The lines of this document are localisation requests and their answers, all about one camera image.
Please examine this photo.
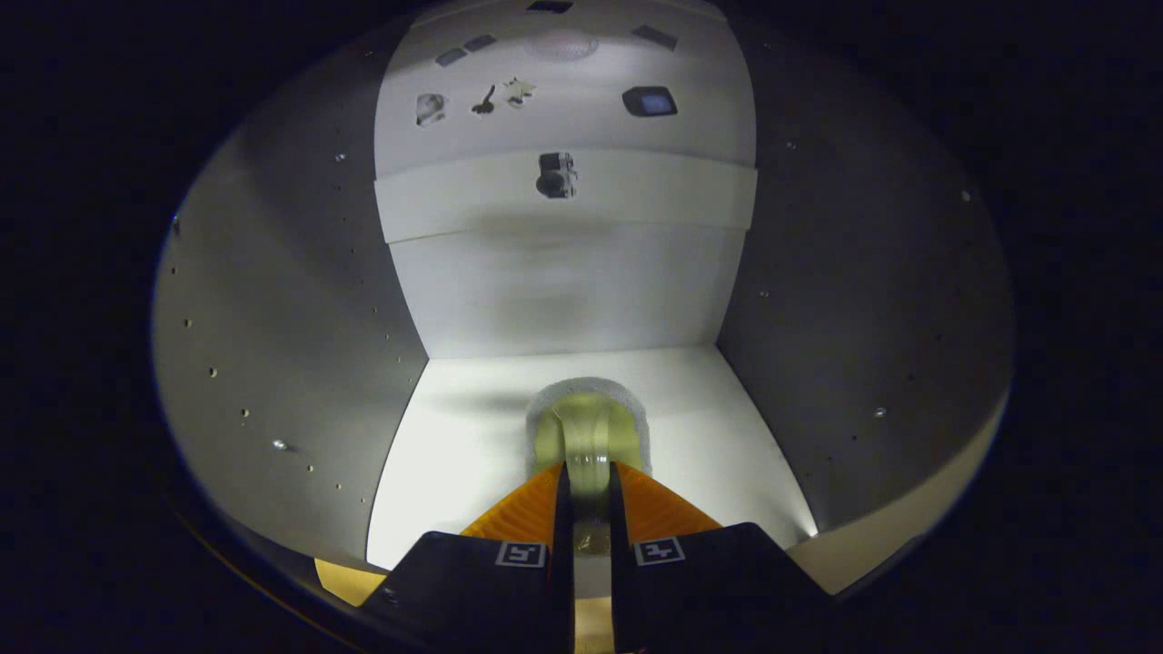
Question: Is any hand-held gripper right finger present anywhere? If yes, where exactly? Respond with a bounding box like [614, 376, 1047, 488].
[607, 461, 832, 654]

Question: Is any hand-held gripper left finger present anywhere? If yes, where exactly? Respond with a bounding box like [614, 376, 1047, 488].
[359, 461, 575, 654]

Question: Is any translucent pale yellow cup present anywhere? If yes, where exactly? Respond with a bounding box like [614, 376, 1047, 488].
[525, 377, 653, 557]

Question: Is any dark grey cabinet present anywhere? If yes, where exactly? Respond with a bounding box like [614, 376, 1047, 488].
[150, 0, 1014, 628]

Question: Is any white cabinet shelf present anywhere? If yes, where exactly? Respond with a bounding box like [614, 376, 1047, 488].
[374, 148, 759, 244]

